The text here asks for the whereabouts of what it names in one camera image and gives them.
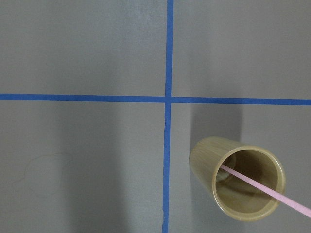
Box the tan bamboo cup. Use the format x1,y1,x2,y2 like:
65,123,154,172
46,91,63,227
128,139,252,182
189,136,286,221

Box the brown paper table cover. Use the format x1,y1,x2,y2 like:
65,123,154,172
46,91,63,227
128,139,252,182
0,0,311,233

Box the pink chopstick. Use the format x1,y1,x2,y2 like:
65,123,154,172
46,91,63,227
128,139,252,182
220,165,311,218

